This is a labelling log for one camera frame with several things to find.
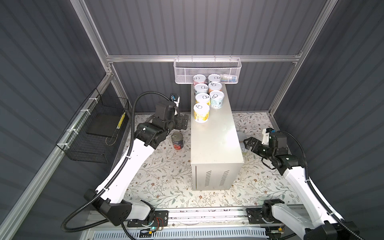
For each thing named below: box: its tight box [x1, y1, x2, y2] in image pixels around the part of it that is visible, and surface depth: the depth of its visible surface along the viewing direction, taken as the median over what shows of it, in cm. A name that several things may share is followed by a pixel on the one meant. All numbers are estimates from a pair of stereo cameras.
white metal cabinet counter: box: [191, 84, 245, 191], surface depth 69 cm
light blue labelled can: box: [194, 83, 209, 95], surface depth 78 cm
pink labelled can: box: [192, 74, 207, 86], surface depth 84 cm
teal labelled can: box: [208, 74, 221, 83], surface depth 84 cm
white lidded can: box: [209, 90, 225, 110], surface depth 75 cm
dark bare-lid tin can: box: [171, 132, 184, 150], surface depth 95 cm
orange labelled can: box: [208, 82, 223, 91], surface depth 80 cm
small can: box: [195, 92, 211, 106], surface depth 74 cm
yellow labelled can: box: [193, 103, 210, 124], surface depth 69 cm
